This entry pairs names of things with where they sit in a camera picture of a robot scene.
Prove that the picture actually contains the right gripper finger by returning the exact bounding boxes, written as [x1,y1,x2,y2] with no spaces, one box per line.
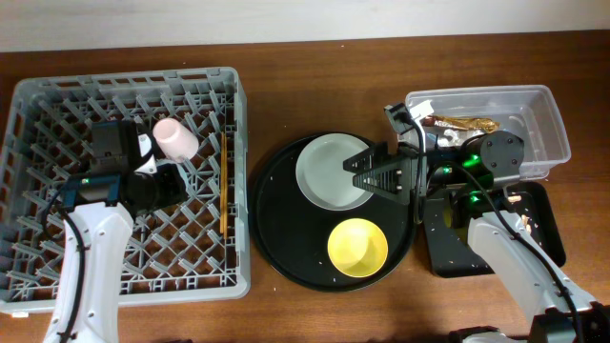
[353,166,411,205]
[343,142,405,172]

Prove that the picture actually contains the grey round plate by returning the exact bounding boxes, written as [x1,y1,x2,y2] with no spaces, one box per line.
[295,133,373,212]

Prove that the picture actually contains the pink cup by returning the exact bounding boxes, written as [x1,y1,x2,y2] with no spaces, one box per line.
[152,118,199,163]

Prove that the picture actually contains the yellow bowl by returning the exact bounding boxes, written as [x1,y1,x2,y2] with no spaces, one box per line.
[327,218,389,278]

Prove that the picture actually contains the gold brown snack wrapper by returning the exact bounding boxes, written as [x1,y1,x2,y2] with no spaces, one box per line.
[421,115,500,133]

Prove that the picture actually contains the wooden chopstick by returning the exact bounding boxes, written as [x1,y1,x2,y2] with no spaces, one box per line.
[220,131,228,239]
[220,133,228,240]

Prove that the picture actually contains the food scraps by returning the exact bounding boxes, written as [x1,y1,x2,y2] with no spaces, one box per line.
[508,194,534,234]

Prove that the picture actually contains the white napkin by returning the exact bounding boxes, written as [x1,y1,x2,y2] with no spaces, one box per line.
[436,129,467,148]

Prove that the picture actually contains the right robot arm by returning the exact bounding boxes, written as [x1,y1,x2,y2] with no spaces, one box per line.
[343,131,609,342]

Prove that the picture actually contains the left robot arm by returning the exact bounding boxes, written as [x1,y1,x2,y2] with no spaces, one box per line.
[45,118,199,342]

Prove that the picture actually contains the grey dishwasher rack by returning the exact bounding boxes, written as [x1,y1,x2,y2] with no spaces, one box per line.
[1,67,251,313]

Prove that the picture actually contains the black rectangular tray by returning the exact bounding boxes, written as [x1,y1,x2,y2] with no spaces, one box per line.
[424,182,566,278]

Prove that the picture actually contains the round black tray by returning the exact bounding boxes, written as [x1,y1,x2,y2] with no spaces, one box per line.
[249,134,417,293]

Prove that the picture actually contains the clear plastic bin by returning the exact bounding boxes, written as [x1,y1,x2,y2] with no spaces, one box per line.
[405,85,571,180]

